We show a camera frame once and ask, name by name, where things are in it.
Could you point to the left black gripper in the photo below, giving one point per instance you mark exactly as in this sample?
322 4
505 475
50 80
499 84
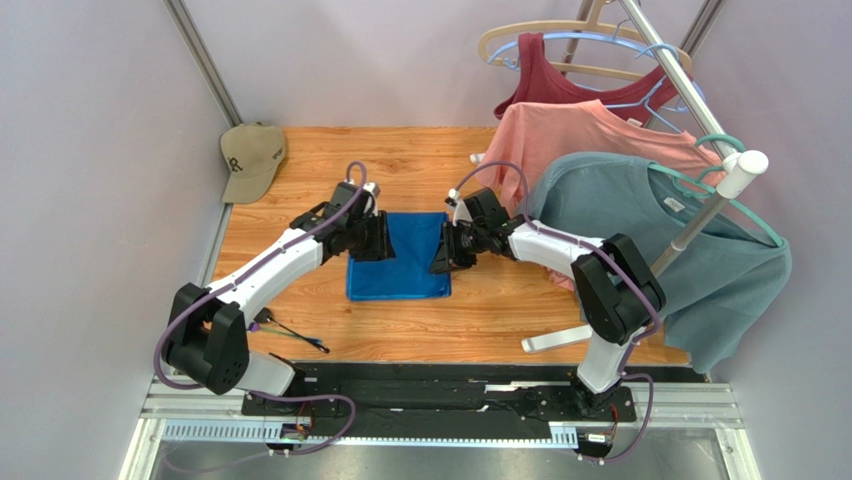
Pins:
381 247

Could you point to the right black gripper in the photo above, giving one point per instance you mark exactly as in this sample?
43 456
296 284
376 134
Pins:
453 243

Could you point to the blue cloth napkin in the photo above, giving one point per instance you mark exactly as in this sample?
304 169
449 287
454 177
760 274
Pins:
415 239

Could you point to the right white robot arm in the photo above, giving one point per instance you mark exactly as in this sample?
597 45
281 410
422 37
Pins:
620 296

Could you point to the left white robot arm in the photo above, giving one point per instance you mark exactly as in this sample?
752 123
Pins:
206 337

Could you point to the salmon pink t-shirt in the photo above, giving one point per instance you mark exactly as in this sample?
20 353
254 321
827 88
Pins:
531 136

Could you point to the black spoon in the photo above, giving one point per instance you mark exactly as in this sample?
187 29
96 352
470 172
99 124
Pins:
266 318

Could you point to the beige baseball cap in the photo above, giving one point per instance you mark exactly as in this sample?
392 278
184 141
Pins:
252 154

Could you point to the black fork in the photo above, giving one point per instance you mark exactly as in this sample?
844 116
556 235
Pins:
315 342

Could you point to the maroon tank top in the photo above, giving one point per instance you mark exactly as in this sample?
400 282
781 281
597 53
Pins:
541 82

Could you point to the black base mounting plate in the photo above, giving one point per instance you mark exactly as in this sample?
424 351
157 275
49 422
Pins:
444 401

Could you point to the teal green hanger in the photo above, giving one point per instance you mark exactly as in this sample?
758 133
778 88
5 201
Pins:
720 185

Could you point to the beige wooden hanger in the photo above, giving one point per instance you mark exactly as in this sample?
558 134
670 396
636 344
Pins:
494 44

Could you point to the teal t-shirt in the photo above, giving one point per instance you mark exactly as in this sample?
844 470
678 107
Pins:
715 290

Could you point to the metal clothes rack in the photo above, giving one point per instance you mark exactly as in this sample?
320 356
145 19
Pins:
677 65

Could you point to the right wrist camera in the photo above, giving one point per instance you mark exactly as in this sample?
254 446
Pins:
481 208

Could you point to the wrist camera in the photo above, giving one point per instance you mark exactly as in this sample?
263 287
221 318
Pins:
481 208
353 202

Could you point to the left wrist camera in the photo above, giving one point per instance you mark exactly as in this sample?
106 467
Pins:
353 202

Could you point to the aluminium frame rail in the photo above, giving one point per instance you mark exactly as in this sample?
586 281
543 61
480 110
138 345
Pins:
193 416

